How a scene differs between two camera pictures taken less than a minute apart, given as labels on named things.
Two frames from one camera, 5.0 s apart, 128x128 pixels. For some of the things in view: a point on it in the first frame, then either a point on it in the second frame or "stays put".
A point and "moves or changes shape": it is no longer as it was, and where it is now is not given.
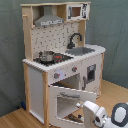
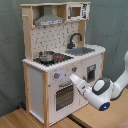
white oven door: x=63 y=105 moves or changes shape
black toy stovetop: x=57 y=58 stays put
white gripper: x=92 y=114 to x=85 y=87
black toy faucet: x=71 y=45 stays put
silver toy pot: x=46 y=56 stays put
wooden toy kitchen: x=61 y=71 stays put
